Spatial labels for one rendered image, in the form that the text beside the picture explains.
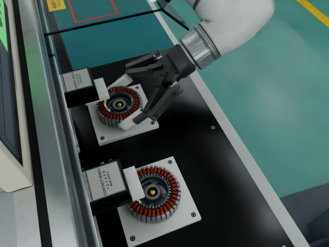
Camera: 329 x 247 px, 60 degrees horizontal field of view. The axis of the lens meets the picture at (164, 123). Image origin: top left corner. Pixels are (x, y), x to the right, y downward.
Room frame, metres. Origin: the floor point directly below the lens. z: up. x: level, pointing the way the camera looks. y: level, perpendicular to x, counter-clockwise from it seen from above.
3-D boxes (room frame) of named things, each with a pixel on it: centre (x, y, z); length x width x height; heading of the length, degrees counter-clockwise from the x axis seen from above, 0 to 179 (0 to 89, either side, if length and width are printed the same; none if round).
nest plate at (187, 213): (0.23, 0.02, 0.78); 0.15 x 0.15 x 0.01; 21
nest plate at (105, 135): (0.45, 0.11, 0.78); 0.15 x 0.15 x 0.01; 21
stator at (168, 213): (0.23, 0.02, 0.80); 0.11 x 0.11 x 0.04
